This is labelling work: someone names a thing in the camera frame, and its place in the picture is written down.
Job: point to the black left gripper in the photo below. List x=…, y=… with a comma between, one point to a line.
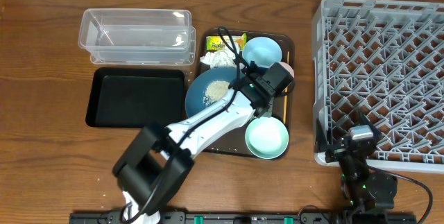
x=267, y=108

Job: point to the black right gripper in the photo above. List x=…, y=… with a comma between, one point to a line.
x=336, y=149

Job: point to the white tissue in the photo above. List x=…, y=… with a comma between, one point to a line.
x=222, y=58

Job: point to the pile of white rice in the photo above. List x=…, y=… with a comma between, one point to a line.
x=215, y=91

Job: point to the dark blue plate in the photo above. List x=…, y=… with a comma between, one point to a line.
x=194, y=98

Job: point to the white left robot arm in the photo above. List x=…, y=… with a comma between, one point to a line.
x=154, y=166

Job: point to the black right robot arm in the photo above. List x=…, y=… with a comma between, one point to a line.
x=371, y=193

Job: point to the grey dishwasher rack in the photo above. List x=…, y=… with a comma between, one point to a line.
x=382, y=59

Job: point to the wooden chopstick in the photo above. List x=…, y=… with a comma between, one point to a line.
x=286, y=97

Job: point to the light blue bowl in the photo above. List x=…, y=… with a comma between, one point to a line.
x=263, y=51

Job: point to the pink cup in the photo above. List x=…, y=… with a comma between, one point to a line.
x=288, y=68

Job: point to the mint green bowl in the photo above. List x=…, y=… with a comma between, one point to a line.
x=267, y=138

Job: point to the green yellow snack wrapper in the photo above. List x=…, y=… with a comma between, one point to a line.
x=215, y=43

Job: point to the black plastic tray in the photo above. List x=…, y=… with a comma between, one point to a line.
x=132, y=98

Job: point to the clear plastic bin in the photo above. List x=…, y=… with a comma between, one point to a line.
x=138, y=36

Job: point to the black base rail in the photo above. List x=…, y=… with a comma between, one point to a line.
x=112, y=217

